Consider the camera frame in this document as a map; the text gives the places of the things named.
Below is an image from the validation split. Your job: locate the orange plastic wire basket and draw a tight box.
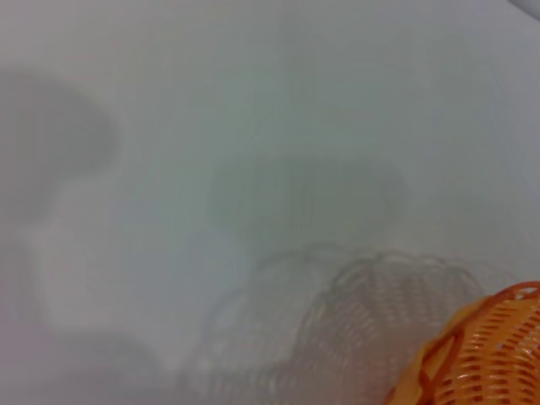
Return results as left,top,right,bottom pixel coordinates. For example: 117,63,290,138
386,281,540,405

